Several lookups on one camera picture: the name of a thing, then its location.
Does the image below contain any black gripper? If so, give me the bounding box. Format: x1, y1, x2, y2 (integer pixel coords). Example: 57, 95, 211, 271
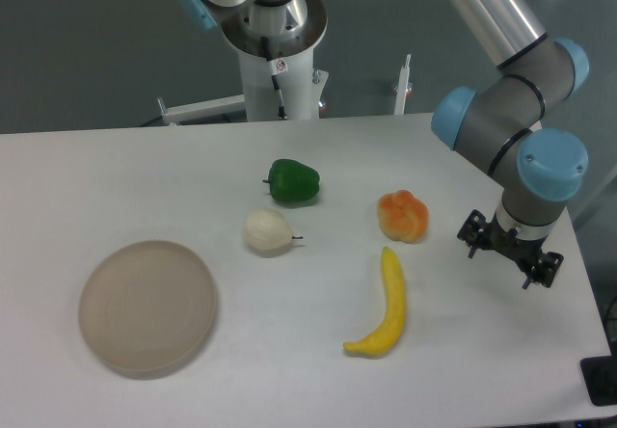
457, 209, 564, 289

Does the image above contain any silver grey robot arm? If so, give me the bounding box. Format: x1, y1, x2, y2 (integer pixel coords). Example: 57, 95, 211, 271
178, 0, 589, 286

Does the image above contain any yellow toy banana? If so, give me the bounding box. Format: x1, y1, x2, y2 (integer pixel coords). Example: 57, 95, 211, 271
342, 247, 407, 358

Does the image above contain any black device table corner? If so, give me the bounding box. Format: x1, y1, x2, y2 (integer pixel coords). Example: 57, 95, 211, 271
580, 356, 616, 407

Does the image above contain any green toy bell pepper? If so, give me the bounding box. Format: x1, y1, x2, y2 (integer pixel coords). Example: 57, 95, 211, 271
262, 158, 320, 203

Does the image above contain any beige round plate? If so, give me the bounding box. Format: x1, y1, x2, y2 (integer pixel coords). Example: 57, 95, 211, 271
78, 240, 217, 380

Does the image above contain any white metal bracket right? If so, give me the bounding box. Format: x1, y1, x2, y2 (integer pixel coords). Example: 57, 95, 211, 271
393, 53, 413, 115

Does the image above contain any white metal bracket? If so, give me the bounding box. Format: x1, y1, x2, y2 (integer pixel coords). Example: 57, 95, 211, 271
157, 94, 245, 124
393, 53, 413, 115

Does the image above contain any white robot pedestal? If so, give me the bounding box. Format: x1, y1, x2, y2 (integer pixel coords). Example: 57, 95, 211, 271
222, 0, 329, 121

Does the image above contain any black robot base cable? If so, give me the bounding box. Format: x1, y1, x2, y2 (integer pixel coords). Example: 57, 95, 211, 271
260, 36, 289, 120

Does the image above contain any white metal bracket left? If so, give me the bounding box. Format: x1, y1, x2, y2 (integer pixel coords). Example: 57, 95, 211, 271
157, 94, 245, 124

